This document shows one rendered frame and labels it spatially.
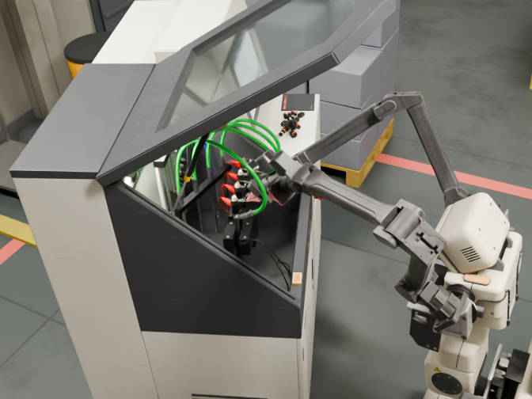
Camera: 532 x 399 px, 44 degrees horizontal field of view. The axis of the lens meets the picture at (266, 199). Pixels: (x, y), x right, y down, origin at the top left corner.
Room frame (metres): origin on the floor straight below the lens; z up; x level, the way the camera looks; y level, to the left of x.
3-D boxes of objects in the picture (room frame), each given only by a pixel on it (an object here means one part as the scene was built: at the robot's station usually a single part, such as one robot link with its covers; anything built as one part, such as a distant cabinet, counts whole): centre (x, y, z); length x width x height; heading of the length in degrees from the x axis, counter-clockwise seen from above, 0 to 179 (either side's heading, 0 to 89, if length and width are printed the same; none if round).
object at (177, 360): (1.89, 0.14, 0.39); 0.70 x 0.58 x 0.79; 171
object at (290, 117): (2.59, -0.14, 1.01); 0.23 x 0.11 x 0.06; 171
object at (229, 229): (2.01, 0.10, 0.91); 0.34 x 0.10 x 0.15; 171
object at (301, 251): (1.85, -0.12, 0.87); 0.62 x 0.04 x 0.16; 171
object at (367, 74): (3.93, -0.32, 0.52); 1.05 x 0.70 x 1.04; 61
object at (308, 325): (1.85, -0.14, 0.44); 0.65 x 0.02 x 0.68; 171
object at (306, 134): (2.56, -0.14, 0.96); 0.70 x 0.22 x 0.03; 171
